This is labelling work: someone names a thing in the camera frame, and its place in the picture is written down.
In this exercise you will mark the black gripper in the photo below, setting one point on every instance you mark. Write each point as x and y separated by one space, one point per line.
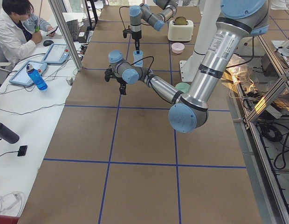
121 81
136 36

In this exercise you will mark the light blue cup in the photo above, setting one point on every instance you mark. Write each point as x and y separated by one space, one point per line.
138 56
139 64

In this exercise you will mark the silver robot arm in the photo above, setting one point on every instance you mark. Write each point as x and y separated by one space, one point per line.
143 12
237 19

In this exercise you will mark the pink bowl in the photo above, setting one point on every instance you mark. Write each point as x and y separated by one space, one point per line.
177 48

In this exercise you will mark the cream toaster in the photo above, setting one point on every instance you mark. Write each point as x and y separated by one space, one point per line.
180 33

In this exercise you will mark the bread slice in toaster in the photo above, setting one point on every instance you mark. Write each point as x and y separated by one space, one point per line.
181 21

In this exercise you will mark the green bowl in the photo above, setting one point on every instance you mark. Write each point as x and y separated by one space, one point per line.
182 86

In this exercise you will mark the black keyboard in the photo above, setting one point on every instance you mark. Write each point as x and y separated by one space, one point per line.
73 29

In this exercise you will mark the far teach pendant tablet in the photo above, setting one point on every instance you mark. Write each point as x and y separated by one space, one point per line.
56 54

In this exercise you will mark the teach pendant tablet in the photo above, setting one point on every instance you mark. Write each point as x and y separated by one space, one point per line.
56 54
22 78

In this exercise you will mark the blue water bottle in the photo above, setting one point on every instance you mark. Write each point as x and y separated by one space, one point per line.
36 77

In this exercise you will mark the black computer mouse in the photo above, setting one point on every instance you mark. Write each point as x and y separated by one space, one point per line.
47 43

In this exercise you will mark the near teach pendant tablet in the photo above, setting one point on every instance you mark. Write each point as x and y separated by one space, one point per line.
22 78

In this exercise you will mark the small black square device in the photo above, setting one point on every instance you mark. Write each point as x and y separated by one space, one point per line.
22 151

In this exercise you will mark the person in white coat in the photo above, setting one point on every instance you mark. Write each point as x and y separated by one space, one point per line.
20 29

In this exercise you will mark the dark grey thermos bottle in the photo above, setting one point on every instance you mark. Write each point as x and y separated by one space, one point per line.
8 135

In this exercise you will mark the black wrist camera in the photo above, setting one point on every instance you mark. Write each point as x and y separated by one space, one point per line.
108 74
126 32

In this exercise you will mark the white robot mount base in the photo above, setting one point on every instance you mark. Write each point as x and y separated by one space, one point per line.
207 28

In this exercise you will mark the aluminium frame post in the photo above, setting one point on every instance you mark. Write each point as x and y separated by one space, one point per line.
57 12

